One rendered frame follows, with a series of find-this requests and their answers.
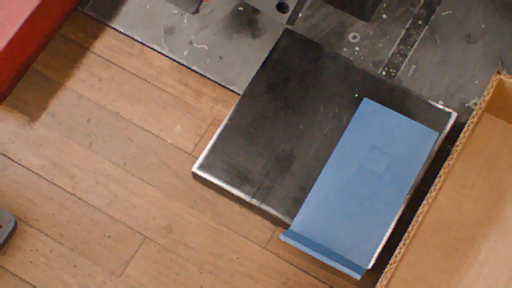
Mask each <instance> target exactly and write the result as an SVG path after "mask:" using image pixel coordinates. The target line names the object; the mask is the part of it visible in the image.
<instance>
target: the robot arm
mask: <svg viewBox="0 0 512 288"><path fill-rule="evenodd" d="M165 1H166V2H168V3H170V4H172V5H173V6H175V7H177V8H179V9H181V10H182V11H184V12H186V13H188V14H192V15H196V14H198V13H199V11H200V10H199V7H200V5H201V4H202V1H203V0H165ZM243 1H245V2H246V3H247V4H250V5H252V6H253V7H254V8H257V9H259V10H260V11H263V12H265V13H266V14H267V15H270V16H272V17H273V18H274V19H277V20H279V21H280V22H283V23H284V24H287V25H289V26H294V23H295V22H296V21H297V19H298V16H299V15H300V14H301V15H304V13H305V11H306V9H307V8H308V6H309V3H310V2H311V0H243ZM1 227H2V229H1V231H0V253H1V250H2V249H3V248H4V246H5V245H6V244H7V242H8V241H9V239H10V238H11V237H12V235H13V234H14V233H15V231H16V229H17V221H16V220H15V217H14V216H13V215H12V213H9V212H8V211H7V210H5V209H3V208H1V207H0V228H1Z"/></svg>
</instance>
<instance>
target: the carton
mask: <svg viewBox="0 0 512 288"><path fill-rule="evenodd" d="M375 288H512V77H511V76H509V75H507V74H506V73H503V72H501V71H500V70H496V73H495V74H494V76H493V77H492V81H490V83H489V86H488V88H486V90H485V93H484V94H483V95H482V97H481V100H480V101H479V103H478V106H477V107H476V108H475V110H474V113H473V114H472V115H471V117H470V120H469V121H468V122H467V125H466V127H465V128H464V129H463V132H462V134H461V136H459V139H458V141H457V142H456V145H455V147H454V148H453V149H452V152H451V154H450V155H449V156H448V159H447V161H446V162H445V163H444V166H443V168H442V169H441V172H440V173H439V175H438V176H437V179H436V180H435V182H434V183H433V186H432V187H431V189H430V191H429V193H428V194H427V196H426V198H425V200H424V202H423V203H422V205H421V207H420V209H419V211H418V213H417V214H416V216H415V218H414V220H413V221H412V223H411V225H410V227H409V228H408V231H407V232H406V234H405V235H404V238H403V239H402V241H401V242H400V245H399V246H398V248H397V251H396V252H395V253H394V255H393V258H392V259H391V260H390V262H389V265H388V266H387V268H386V271H385V272H384V273H383V275H382V278H381V279H380V280H379V282H378V285H377V286H376V287H375Z"/></svg>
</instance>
